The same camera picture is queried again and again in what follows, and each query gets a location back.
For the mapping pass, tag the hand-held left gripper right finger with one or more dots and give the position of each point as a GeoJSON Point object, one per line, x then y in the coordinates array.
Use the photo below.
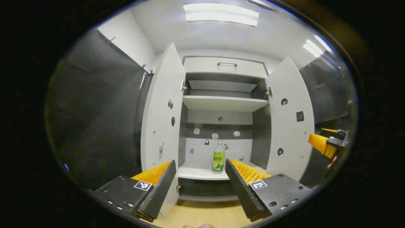
{"type": "Point", "coordinates": [240, 190]}

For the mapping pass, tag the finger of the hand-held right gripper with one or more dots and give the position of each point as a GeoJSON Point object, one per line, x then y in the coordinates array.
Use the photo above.
{"type": "Point", "coordinates": [321, 144]}
{"type": "Point", "coordinates": [329, 131]}

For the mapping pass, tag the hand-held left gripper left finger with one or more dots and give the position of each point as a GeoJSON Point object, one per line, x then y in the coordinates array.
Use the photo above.
{"type": "Point", "coordinates": [161, 193]}

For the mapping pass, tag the white cabinet door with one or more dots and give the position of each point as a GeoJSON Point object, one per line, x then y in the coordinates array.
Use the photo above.
{"type": "Point", "coordinates": [161, 120]}
{"type": "Point", "coordinates": [291, 139]}

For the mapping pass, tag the green label plastic bottle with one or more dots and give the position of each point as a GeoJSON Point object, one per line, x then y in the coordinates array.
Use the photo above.
{"type": "Point", "coordinates": [218, 160]}

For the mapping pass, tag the white and grey cabinet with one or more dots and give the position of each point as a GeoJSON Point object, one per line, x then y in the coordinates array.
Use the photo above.
{"type": "Point", "coordinates": [261, 139]}

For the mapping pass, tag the white cabinet shelf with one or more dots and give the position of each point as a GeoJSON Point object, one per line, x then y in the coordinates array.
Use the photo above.
{"type": "Point", "coordinates": [221, 103]}

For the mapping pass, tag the white cabinet drawer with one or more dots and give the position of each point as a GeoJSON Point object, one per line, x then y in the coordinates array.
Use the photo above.
{"type": "Point", "coordinates": [202, 66]}

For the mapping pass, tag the ceiling light panel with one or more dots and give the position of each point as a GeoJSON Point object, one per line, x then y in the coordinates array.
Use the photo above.
{"type": "Point", "coordinates": [221, 14]}
{"type": "Point", "coordinates": [314, 47]}

